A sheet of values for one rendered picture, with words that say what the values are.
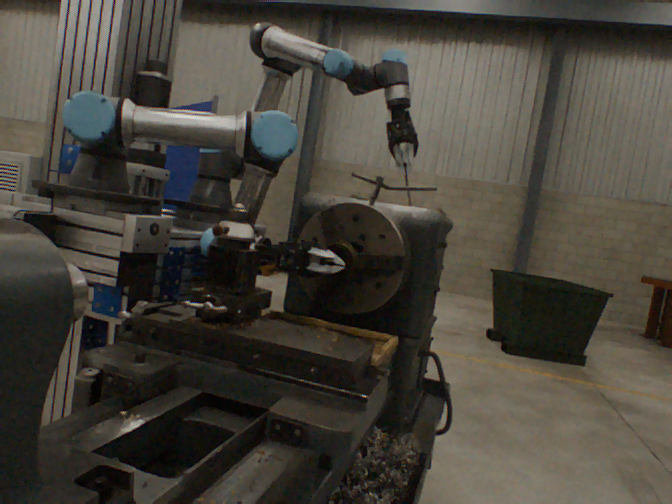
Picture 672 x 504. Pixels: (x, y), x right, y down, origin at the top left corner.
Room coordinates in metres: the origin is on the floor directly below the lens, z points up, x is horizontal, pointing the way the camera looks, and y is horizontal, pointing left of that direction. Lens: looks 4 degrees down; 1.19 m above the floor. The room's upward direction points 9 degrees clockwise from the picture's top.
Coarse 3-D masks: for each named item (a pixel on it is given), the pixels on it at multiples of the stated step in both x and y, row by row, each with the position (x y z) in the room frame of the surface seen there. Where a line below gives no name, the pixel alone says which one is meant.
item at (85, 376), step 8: (88, 368) 0.83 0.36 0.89; (80, 376) 0.81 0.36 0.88; (88, 376) 0.81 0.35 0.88; (96, 376) 0.81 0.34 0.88; (80, 384) 0.80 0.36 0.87; (88, 384) 0.80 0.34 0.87; (96, 384) 0.81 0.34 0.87; (80, 392) 0.80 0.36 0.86; (88, 392) 0.80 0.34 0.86; (96, 392) 0.82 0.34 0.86; (72, 400) 0.81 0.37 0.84; (80, 400) 0.80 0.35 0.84; (88, 400) 0.80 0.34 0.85; (96, 400) 0.82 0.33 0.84; (72, 408) 0.81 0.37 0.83; (80, 408) 0.80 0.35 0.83
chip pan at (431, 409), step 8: (432, 400) 2.03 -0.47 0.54; (440, 400) 2.05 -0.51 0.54; (424, 408) 1.92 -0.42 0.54; (432, 408) 1.94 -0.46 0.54; (440, 408) 1.96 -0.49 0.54; (424, 416) 1.84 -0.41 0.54; (432, 416) 1.85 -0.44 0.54; (416, 424) 1.75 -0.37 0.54; (424, 424) 1.76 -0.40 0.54; (432, 424) 1.77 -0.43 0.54; (408, 432) 1.67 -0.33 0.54; (416, 432) 1.68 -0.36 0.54; (424, 432) 1.69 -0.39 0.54; (416, 440) 1.61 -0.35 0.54; (424, 440) 1.62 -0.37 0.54; (416, 448) 1.55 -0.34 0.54; (424, 448) 1.56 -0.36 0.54; (424, 464) 1.45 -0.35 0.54; (416, 488) 1.30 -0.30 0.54
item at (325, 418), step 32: (96, 352) 0.85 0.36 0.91; (128, 352) 0.88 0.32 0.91; (160, 352) 0.89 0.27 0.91; (192, 352) 0.88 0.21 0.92; (128, 384) 0.79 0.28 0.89; (160, 384) 0.83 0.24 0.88; (192, 384) 0.87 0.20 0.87; (224, 384) 0.86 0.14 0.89; (256, 384) 0.84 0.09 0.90; (288, 384) 0.83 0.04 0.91; (320, 384) 0.82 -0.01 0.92; (384, 384) 0.93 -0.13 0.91; (288, 416) 0.73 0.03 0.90; (320, 416) 0.74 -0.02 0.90; (352, 416) 0.77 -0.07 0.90; (320, 448) 0.71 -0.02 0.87; (352, 448) 0.72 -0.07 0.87
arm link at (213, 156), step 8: (200, 152) 1.83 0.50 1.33; (208, 152) 1.80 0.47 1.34; (216, 152) 1.79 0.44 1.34; (224, 152) 1.81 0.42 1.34; (232, 152) 1.84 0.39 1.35; (200, 160) 1.82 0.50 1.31; (208, 160) 1.80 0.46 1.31; (216, 160) 1.80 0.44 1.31; (224, 160) 1.81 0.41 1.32; (232, 160) 1.84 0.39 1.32; (240, 160) 1.87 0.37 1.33; (200, 168) 1.81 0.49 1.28; (208, 168) 1.80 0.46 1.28; (216, 168) 1.80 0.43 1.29; (224, 168) 1.81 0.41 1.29; (232, 168) 1.85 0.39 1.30; (240, 168) 1.88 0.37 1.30; (224, 176) 1.82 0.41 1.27; (232, 176) 1.89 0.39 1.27
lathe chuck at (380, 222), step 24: (336, 216) 1.48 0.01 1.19; (360, 216) 1.46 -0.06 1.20; (384, 216) 1.44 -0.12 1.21; (312, 240) 1.50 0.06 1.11; (360, 240) 1.46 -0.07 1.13; (384, 240) 1.44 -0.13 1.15; (408, 264) 1.49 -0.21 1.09; (312, 288) 1.49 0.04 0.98; (336, 288) 1.47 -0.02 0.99; (360, 288) 1.45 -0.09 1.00; (384, 288) 1.44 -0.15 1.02; (336, 312) 1.47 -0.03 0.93; (360, 312) 1.45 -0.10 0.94
